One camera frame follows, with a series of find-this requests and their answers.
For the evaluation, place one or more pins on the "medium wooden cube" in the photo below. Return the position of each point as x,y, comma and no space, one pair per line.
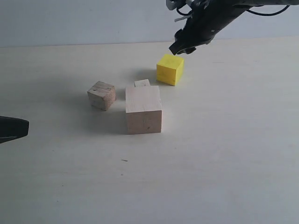
102,95

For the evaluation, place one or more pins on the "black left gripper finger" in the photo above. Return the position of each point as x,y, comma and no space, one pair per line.
12,128

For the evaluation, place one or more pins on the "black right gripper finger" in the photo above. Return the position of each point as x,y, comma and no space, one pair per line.
178,49

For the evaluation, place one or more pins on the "yellow cube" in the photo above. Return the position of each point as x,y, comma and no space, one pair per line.
170,69

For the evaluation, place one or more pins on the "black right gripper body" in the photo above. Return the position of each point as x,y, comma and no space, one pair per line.
207,20

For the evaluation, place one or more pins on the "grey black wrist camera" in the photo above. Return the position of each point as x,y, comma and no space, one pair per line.
174,4

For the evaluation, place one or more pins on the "large light wooden cube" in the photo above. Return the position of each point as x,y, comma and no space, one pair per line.
143,110

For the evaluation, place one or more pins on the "small wooden cube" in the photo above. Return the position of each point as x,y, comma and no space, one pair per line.
141,83

